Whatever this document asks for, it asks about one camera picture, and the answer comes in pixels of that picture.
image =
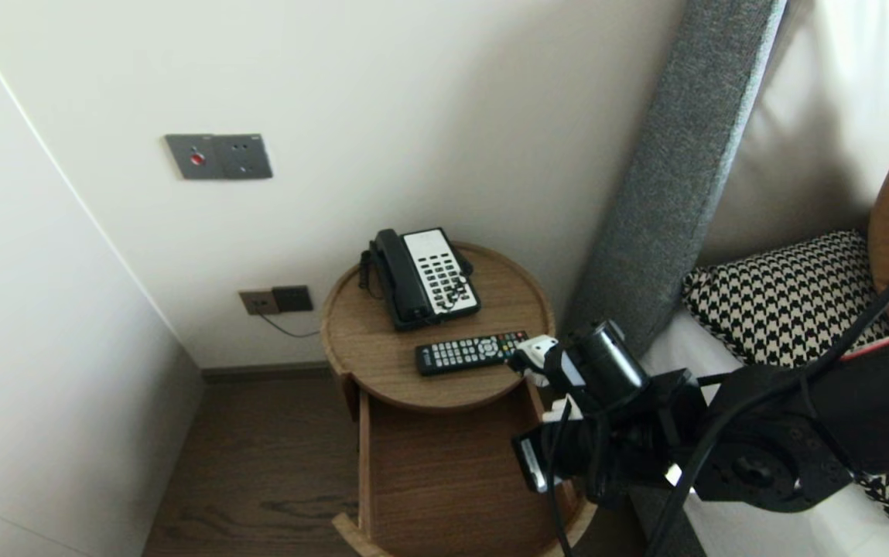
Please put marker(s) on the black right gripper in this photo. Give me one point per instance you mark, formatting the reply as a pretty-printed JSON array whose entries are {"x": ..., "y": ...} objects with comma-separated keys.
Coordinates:
[{"x": 622, "y": 449}]

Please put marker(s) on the curved-front wooden table drawer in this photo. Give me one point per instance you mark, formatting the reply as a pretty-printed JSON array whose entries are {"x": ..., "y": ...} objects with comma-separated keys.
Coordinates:
[{"x": 444, "y": 480}]

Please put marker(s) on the black TV remote control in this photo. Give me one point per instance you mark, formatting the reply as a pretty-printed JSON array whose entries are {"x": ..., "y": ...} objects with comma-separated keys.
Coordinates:
[{"x": 459, "y": 354}]

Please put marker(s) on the grey fabric bed base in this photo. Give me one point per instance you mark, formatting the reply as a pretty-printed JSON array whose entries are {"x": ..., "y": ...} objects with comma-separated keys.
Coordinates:
[{"x": 680, "y": 545}]

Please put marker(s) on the round wooden side table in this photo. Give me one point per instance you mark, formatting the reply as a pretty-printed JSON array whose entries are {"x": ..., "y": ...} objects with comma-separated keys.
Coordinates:
[{"x": 382, "y": 348}]

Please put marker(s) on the black and white telephone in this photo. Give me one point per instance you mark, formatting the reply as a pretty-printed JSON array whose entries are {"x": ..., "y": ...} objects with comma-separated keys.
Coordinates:
[{"x": 444, "y": 269}]

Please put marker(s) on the black telephone handset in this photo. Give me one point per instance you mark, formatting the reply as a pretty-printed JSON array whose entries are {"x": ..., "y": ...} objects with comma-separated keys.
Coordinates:
[{"x": 401, "y": 277}]

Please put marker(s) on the black white houndstooth pillow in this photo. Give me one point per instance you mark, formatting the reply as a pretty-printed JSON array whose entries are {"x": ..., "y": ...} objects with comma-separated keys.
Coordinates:
[{"x": 784, "y": 302}]

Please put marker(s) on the thin black telephone line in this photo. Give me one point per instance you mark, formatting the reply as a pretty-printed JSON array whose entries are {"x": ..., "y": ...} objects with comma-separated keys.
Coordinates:
[{"x": 289, "y": 333}]

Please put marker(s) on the dark wooden baseboard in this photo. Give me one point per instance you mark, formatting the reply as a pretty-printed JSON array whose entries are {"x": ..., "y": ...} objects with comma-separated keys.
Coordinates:
[{"x": 266, "y": 373}]

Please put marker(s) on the beige padded headboard panel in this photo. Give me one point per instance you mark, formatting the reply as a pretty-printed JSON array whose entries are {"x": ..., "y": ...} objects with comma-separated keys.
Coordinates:
[{"x": 815, "y": 100}]

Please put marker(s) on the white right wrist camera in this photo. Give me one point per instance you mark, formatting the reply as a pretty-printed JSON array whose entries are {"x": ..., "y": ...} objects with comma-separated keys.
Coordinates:
[{"x": 537, "y": 352}]

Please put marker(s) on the black wall plate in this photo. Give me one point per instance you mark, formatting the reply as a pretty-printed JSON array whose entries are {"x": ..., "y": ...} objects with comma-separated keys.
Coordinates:
[{"x": 293, "y": 299}]

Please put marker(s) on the grey fabric headboard frame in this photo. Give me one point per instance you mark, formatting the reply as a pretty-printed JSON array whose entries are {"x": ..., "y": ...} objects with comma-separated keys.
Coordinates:
[{"x": 668, "y": 155}]

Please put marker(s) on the brass wall jack plate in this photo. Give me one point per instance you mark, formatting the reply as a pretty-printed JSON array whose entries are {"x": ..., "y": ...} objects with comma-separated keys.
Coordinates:
[{"x": 257, "y": 302}]

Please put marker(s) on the grey wall power socket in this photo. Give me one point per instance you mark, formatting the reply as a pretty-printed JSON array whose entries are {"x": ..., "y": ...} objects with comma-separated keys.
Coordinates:
[{"x": 244, "y": 157}]

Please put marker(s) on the grey wall switch red button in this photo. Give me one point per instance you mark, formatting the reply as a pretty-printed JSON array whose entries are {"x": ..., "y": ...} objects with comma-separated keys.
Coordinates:
[{"x": 190, "y": 158}]

